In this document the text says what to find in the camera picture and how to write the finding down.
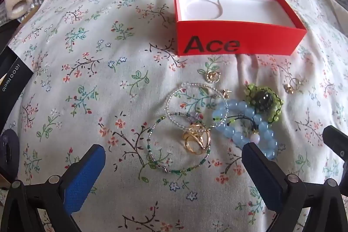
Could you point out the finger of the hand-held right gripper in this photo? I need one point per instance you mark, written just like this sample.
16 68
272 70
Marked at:
337 145

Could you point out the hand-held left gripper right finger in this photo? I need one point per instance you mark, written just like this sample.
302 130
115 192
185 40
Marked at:
261 175

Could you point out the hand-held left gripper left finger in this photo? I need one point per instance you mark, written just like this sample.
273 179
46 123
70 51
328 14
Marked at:
84 177

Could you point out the red cardboard box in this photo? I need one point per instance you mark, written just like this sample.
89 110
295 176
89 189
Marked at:
258 36

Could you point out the dark round object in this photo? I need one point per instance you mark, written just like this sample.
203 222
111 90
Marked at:
8 153

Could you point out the small gold stud earring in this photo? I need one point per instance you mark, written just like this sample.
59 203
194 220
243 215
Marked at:
226 91

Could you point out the black cardboard box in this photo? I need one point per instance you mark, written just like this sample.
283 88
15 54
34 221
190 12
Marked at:
13 77

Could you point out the floral bed sheet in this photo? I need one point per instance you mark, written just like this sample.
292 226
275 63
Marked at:
108 31

